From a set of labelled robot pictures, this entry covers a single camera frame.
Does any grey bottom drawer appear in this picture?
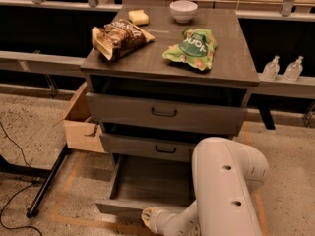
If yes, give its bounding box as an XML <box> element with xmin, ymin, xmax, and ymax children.
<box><xmin>95</xmin><ymin>155</ymin><xmax>195</xmax><ymax>218</ymax></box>

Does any grey drawer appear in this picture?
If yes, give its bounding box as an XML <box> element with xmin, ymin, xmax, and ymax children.
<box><xmin>99</xmin><ymin>133</ymin><xmax>195</xmax><ymax>162</ymax></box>
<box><xmin>95</xmin><ymin>155</ymin><xmax>195</xmax><ymax>218</ymax></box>
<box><xmin>86</xmin><ymin>92</ymin><xmax>246</xmax><ymax>136</ymax></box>

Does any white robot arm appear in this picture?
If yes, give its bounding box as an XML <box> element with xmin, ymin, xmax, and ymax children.
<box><xmin>142</xmin><ymin>137</ymin><xmax>269</xmax><ymax>236</ymax></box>

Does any grey middle drawer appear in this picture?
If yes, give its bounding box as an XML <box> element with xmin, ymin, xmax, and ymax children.
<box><xmin>99</xmin><ymin>133</ymin><xmax>195</xmax><ymax>162</ymax></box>

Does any grey top drawer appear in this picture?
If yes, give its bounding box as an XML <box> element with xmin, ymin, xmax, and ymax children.
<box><xmin>86</xmin><ymin>92</ymin><xmax>246</xmax><ymax>136</ymax></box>

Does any dark grey drawer cabinet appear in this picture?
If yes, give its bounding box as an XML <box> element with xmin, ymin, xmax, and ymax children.
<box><xmin>82</xmin><ymin>7</ymin><xmax>259</xmax><ymax>161</ymax></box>

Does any cardboard box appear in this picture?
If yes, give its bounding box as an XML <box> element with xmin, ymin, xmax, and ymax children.
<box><xmin>56</xmin><ymin>83</ymin><xmax>104</xmax><ymax>153</ymax></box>

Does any black table leg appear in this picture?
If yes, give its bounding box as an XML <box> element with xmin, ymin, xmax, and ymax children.
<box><xmin>26</xmin><ymin>145</ymin><xmax>70</xmax><ymax>218</ymax></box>

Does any green snack bag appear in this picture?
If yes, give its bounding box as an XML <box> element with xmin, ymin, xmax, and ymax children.
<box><xmin>162</xmin><ymin>28</ymin><xmax>217</xmax><ymax>71</ymax></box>

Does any brown chip bag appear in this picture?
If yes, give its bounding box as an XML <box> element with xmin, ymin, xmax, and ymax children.
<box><xmin>92</xmin><ymin>19</ymin><xmax>155</xmax><ymax>61</ymax></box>

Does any left clear pump bottle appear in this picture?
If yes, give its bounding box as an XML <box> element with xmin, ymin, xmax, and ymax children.
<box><xmin>262</xmin><ymin>56</ymin><xmax>280</xmax><ymax>81</ymax></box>

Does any yellow sponge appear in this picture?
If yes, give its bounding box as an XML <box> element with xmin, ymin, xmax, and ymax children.
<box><xmin>128</xmin><ymin>10</ymin><xmax>149</xmax><ymax>26</ymax></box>

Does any white ceramic bowl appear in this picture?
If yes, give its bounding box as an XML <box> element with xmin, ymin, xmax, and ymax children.
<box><xmin>170</xmin><ymin>0</ymin><xmax>198</xmax><ymax>24</ymax></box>

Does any black floor cable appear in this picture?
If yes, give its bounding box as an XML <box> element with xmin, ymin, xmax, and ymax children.
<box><xmin>0</xmin><ymin>121</ymin><xmax>43</xmax><ymax>236</ymax></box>

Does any grey metal shelf rail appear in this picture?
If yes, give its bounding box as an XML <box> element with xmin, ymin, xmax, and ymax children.
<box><xmin>0</xmin><ymin>51</ymin><xmax>85</xmax><ymax>78</ymax></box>

